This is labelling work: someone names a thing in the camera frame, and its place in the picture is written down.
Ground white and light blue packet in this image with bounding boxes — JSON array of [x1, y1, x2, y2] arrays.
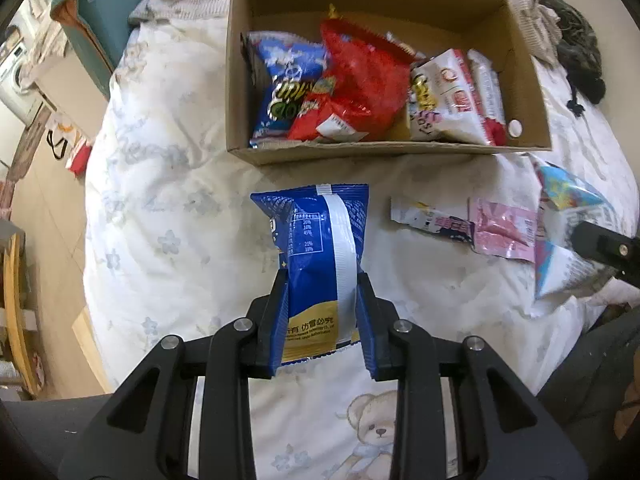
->
[[527, 152, 621, 306]]

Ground small red and white packet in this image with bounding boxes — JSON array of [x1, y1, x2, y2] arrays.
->
[[467, 49, 508, 147]]

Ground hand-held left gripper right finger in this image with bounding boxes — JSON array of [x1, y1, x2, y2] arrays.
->
[[355, 270, 588, 480]]

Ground blue and yellow snack packet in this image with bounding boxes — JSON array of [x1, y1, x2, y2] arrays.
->
[[250, 183, 371, 366]]

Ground white floral bed sheet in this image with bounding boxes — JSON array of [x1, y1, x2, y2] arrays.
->
[[82, 15, 636, 480]]

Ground dark garment with drawstring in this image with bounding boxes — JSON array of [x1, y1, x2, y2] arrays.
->
[[537, 0, 608, 118]]

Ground white washing machine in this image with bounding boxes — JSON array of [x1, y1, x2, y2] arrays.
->
[[0, 42, 43, 128]]

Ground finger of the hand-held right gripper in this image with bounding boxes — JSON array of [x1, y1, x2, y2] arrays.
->
[[570, 220, 640, 288]]

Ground white tote bag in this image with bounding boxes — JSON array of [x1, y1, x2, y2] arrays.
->
[[47, 112, 96, 161]]

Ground dark grey cloth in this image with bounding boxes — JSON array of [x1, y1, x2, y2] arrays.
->
[[0, 395, 118, 480], [537, 305, 640, 480]]

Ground white snack packet red edge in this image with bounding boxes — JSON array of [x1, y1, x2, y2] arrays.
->
[[409, 49, 493, 145]]

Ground pink snack packet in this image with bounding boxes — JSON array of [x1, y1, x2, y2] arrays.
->
[[467, 197, 538, 262]]

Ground small white dark-print packet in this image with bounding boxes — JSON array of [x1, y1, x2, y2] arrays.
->
[[390, 197, 476, 246]]

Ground blue and white snack packet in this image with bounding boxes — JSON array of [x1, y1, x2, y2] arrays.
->
[[247, 30, 333, 148]]

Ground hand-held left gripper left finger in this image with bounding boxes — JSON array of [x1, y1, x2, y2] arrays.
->
[[57, 270, 291, 480]]

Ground wooden rack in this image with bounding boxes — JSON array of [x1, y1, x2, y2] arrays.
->
[[0, 232, 46, 396]]

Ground teal cushion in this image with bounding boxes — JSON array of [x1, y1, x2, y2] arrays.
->
[[50, 0, 156, 101]]

